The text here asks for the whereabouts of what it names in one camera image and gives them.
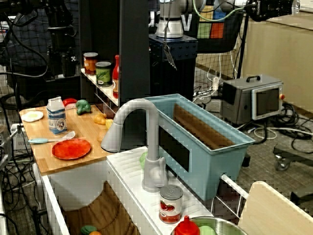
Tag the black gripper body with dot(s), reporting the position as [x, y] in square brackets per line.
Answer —
[68, 61]

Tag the white blue milk box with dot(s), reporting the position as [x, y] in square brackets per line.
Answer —
[56, 117]

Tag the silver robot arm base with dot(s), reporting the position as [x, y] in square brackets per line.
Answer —
[171, 24]

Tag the black device on arm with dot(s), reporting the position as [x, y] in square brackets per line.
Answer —
[269, 8]

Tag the black WidowX robot arm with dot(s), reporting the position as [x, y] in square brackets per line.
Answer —
[58, 24]

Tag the white labelled power box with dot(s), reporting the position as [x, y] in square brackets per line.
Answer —
[20, 139]

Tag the gray control box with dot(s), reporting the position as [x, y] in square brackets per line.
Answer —
[237, 100]

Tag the orange label can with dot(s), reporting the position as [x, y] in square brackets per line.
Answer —
[90, 64]

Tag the green label can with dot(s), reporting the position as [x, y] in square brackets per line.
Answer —
[103, 74]

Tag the red toy pepper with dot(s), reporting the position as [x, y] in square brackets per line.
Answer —
[69, 101]

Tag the green toy broccoli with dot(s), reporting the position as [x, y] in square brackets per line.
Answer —
[82, 107]

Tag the white shelf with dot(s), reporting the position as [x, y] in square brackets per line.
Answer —
[102, 95]

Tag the tall red sauce bottle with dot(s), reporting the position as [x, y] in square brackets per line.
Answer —
[116, 76]

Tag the small white plate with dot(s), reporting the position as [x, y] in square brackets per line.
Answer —
[31, 116]

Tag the black back panel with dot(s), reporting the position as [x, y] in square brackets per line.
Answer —
[134, 49]

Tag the yellow toy lemon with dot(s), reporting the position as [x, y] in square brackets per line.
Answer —
[109, 123]

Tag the tan toy potato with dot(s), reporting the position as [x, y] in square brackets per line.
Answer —
[100, 137]

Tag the orange plate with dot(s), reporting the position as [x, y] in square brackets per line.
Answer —
[71, 148]

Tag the wooden counter board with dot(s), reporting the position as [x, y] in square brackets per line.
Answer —
[44, 154]

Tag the hanging metal spatula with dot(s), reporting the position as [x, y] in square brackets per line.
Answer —
[170, 55]

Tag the gray toy faucet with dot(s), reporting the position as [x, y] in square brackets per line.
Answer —
[152, 147]

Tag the light green toy vegetable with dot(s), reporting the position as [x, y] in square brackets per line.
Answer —
[143, 160]

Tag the white toy sink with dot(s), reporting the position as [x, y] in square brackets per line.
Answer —
[132, 186]

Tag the white power strip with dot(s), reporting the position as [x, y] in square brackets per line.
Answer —
[215, 83]

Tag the banner with coloured squares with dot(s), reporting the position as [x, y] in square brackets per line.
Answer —
[215, 31]

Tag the brown cloth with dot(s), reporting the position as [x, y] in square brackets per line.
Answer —
[105, 210]

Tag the dark green toy vegetable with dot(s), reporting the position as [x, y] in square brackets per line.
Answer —
[87, 229]

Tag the light blue plastic bin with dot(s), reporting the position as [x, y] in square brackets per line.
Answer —
[207, 161]

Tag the orange toy fruit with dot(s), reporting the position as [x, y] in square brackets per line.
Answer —
[95, 233]

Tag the black stand pole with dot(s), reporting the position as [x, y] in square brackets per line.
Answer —
[244, 44]

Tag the tomato print can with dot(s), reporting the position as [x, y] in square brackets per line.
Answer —
[171, 205]

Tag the gray teach pendant screen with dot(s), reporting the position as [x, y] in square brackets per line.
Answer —
[267, 101]

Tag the red bottle cap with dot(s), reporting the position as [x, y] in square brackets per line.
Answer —
[186, 227]

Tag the beige cardboard partition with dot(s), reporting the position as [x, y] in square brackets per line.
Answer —
[281, 56]

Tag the light green toy in bowl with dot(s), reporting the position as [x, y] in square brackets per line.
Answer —
[207, 230]

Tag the metal bowl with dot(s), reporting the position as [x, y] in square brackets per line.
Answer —
[227, 226]

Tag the black wheeled cart base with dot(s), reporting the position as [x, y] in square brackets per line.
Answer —
[288, 153]

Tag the light wooden board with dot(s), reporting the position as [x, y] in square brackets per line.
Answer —
[271, 210]

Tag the dark blue pedestal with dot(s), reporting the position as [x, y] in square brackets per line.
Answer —
[181, 49]

